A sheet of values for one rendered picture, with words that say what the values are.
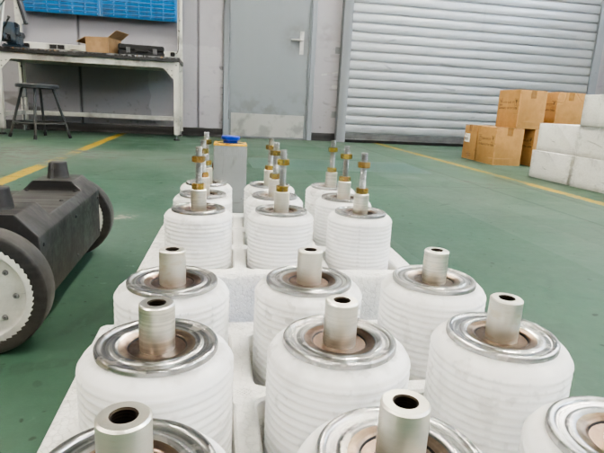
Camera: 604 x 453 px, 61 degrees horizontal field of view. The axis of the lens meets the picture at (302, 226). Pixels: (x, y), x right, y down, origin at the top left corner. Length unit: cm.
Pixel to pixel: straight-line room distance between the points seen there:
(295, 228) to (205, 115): 518
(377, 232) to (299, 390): 44
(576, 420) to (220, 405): 20
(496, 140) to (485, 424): 410
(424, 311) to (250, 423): 17
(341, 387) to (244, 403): 12
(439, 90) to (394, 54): 69
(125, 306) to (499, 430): 28
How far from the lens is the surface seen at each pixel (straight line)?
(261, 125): 588
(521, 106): 451
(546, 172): 372
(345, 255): 74
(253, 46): 589
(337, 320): 34
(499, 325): 38
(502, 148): 446
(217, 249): 72
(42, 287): 88
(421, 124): 628
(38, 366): 89
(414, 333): 46
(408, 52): 622
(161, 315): 32
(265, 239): 71
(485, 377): 36
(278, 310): 43
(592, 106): 345
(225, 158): 111
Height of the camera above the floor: 40
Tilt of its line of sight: 13 degrees down
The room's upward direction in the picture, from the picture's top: 3 degrees clockwise
